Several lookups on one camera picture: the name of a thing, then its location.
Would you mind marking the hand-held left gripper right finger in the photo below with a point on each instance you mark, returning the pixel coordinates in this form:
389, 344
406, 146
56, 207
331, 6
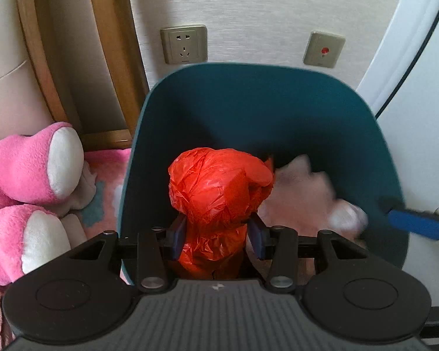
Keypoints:
258, 237

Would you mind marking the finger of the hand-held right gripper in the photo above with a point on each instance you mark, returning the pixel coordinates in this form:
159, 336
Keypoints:
391, 204
417, 223

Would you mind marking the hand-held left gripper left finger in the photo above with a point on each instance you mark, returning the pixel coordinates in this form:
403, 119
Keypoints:
179, 236

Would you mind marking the orange plastic bag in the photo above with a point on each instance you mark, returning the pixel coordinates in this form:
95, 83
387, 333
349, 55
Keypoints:
212, 197

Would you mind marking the pale pink wrapper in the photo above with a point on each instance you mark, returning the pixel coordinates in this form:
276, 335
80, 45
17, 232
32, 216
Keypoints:
303, 197

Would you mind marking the teal plastic trash bin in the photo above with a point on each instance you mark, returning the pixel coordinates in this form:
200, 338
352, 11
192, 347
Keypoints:
259, 117

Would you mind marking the cartoon printed bed sheet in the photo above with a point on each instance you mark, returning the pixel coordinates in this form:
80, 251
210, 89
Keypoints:
106, 197

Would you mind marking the white and tan wardrobe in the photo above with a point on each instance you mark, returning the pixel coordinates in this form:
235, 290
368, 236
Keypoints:
424, 117

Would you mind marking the grey crumpled garment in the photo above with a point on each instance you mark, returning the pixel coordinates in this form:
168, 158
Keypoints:
87, 190

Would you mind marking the pink plush bear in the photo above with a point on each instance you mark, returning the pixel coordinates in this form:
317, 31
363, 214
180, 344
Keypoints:
14, 168

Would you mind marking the beige switch with red dot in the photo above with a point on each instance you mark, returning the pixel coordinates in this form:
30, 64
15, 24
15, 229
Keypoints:
323, 49

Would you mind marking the beige wall socket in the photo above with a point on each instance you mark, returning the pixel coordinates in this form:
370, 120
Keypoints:
183, 44

